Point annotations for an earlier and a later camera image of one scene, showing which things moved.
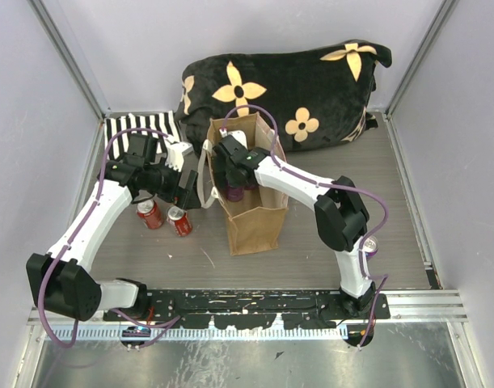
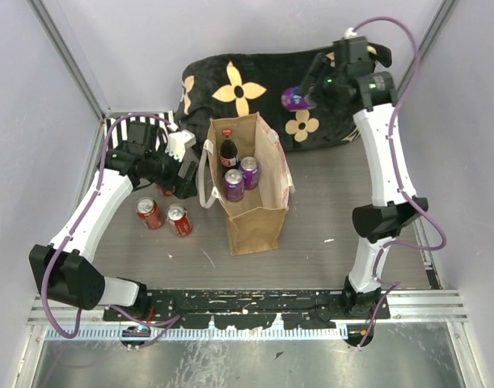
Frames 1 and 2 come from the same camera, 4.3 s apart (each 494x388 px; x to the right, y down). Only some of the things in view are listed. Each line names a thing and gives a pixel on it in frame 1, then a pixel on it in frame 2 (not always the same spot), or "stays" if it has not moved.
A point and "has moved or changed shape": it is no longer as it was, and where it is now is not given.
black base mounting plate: [243, 308] stays
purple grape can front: [370, 246] has moved or changed shape
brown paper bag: [253, 223] stays
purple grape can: [235, 193] stays
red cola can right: [178, 217] stays
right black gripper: [219, 168] → [313, 72]
